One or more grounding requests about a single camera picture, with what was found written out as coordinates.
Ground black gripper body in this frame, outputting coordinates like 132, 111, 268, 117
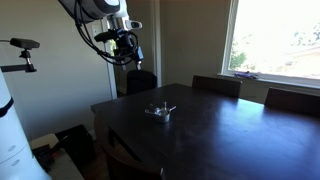
114, 29, 140, 58

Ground one cup steel measuring cup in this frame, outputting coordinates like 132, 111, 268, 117
153, 105, 177, 124

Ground small distant window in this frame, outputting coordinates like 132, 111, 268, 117
109, 38, 118, 63

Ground dark wooden chair back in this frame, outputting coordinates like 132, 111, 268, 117
191, 74, 243, 99

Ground black case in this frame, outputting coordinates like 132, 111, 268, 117
54, 124, 96, 170

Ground dark wooden dining chair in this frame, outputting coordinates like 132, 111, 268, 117
93, 111, 167, 180
264, 87, 320, 118

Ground purple object on sill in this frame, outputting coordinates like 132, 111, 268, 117
234, 70, 259, 80

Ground beige box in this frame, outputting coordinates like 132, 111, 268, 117
29, 133, 60, 150

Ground white framed window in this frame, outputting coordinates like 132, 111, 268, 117
220, 0, 320, 88

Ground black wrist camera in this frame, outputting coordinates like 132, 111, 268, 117
94, 29, 118, 43

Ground white door frame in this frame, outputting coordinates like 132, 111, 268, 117
99, 16, 118, 100

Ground white light switch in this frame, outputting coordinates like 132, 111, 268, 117
91, 23, 102, 38

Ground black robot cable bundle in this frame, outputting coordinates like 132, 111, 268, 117
73, 0, 138, 66

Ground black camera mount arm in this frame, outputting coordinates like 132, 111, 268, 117
0, 49, 38, 74

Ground black external camera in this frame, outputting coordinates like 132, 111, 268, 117
9, 37, 41, 50

